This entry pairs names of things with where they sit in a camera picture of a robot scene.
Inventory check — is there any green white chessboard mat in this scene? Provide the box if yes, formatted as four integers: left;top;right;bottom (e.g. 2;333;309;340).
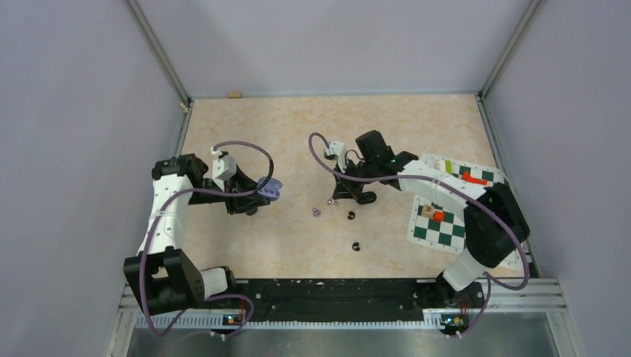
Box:
408;153;509;254

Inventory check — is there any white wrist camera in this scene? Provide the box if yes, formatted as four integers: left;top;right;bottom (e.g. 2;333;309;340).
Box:
324;141;347;173
211;149;237;190

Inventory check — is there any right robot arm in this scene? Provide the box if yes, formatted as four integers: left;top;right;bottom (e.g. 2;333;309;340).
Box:
324;130;531;306

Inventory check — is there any purple cable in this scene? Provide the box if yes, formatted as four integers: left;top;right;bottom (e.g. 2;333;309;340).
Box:
138;140;276;341
307;132;532;336

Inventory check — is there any small cork piece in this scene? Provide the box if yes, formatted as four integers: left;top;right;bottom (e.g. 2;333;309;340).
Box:
227;91;243;99

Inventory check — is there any wooden letter cube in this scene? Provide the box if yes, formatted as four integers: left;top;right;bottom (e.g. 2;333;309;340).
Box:
419;205;435;219

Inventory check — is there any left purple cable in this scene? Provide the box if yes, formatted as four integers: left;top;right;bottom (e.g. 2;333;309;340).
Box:
138;140;276;341

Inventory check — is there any small orange red block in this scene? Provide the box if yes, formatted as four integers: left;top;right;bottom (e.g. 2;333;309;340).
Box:
432;210;445;222

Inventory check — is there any black earbud charging case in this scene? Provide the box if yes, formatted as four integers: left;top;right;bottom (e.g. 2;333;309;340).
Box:
356;192;377;205

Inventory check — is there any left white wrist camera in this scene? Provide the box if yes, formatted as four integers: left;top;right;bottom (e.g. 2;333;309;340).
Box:
211;149;237;190

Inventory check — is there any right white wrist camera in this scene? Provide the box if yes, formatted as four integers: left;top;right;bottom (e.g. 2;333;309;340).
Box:
324;141;347;173

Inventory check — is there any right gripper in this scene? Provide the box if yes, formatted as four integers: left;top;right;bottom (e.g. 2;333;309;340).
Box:
333;157;378;200

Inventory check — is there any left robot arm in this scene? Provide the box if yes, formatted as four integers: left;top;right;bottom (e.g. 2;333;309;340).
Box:
123;151;279;316

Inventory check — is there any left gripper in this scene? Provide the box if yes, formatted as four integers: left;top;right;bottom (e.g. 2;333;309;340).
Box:
189;163;270;214

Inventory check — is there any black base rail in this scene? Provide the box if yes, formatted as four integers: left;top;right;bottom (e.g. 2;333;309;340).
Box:
205;278;484;329

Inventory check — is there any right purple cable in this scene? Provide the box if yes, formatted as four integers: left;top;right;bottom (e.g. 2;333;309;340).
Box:
307;132;532;336

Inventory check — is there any red block upper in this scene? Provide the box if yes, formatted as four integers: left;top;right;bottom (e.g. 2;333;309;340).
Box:
461;171;493;187

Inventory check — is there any purple earbud charging case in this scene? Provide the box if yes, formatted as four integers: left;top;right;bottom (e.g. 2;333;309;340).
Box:
257;178;283;202

